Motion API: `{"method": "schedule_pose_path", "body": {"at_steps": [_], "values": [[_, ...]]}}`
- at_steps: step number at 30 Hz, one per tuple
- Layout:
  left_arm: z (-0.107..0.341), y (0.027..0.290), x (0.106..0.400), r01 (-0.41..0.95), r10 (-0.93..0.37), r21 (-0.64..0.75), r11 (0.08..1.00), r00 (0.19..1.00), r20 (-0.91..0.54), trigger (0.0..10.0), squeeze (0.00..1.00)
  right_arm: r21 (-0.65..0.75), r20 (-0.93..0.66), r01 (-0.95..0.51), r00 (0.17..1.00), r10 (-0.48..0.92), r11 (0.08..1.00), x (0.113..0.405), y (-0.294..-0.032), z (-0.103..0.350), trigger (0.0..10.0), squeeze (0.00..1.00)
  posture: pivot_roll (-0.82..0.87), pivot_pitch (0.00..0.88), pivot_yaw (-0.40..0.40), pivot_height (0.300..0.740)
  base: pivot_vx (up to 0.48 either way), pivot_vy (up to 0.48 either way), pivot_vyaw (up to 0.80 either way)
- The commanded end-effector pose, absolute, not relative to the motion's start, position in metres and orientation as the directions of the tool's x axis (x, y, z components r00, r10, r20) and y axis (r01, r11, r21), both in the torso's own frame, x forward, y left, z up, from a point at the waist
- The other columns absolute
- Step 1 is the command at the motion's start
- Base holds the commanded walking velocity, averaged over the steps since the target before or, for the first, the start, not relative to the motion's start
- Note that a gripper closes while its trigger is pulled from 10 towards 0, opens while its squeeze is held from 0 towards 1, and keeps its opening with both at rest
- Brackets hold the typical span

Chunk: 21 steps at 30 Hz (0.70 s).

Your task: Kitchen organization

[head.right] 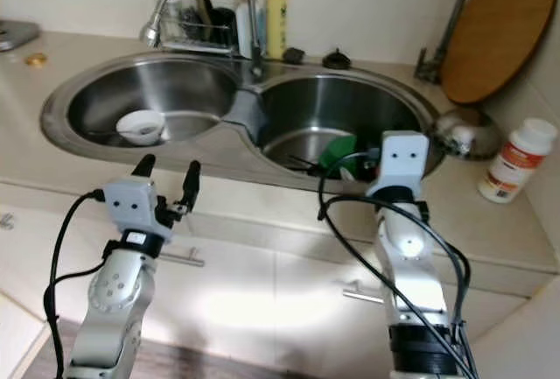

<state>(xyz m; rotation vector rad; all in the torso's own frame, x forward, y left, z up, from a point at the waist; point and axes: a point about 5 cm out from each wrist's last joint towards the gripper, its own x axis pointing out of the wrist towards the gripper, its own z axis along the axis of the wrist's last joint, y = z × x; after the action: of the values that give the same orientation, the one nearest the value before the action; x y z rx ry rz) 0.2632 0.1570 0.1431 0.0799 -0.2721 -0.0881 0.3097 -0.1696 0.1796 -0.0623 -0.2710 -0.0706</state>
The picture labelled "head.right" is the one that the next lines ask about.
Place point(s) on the cream sink base cabinet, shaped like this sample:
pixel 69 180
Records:
pixel 271 309

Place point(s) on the grey dishcloth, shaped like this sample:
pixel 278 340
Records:
pixel 243 112

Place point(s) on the white plastic bottle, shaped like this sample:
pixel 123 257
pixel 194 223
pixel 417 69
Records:
pixel 245 38

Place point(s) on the black sink plug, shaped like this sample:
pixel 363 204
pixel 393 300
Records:
pixel 336 59

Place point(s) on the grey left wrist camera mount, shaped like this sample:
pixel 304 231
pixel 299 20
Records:
pixel 131 208

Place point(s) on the white bottle orange label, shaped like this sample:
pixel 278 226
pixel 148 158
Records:
pixel 516 164

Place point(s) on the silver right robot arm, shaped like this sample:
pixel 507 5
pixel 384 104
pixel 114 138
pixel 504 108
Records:
pixel 407 248

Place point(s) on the yellow detergent bottle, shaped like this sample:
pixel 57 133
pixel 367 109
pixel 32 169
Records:
pixel 278 16

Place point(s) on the round wooden cutting board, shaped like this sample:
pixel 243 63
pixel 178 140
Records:
pixel 499 33

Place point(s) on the small plain white bowl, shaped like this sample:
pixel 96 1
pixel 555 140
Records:
pixel 131 123

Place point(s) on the gold jar lid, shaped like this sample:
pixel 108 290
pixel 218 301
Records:
pixel 37 59

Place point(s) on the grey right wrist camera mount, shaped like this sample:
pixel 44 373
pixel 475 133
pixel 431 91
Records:
pixel 402 160

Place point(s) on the steel gooseneck spray faucet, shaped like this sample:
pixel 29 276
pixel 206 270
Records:
pixel 157 31

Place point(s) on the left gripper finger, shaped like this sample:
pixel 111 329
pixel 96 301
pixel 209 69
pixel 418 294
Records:
pixel 144 166
pixel 191 184

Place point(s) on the black chopstick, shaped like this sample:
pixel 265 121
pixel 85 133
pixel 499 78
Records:
pixel 304 164

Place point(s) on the dark scrub sponge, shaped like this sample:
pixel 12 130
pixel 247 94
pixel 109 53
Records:
pixel 206 10

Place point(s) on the slender grey steel tap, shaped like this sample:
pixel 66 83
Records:
pixel 429 66

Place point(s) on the grey appliance base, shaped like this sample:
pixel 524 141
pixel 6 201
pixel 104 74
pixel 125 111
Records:
pixel 17 33

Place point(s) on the steel wool scourer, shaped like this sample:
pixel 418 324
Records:
pixel 190 20

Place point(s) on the stainless steel double sink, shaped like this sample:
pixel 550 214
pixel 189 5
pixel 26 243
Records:
pixel 166 90

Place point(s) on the green plastic dish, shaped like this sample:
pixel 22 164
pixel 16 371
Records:
pixel 339 151

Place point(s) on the small black block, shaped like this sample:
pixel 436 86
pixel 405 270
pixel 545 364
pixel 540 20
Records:
pixel 294 55

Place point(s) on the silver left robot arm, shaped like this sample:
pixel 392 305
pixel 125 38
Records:
pixel 118 296

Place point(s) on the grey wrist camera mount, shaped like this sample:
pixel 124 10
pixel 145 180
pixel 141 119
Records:
pixel 402 160
pixel 131 208

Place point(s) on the shiny steel bowl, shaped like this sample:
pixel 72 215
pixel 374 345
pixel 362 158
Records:
pixel 477 129

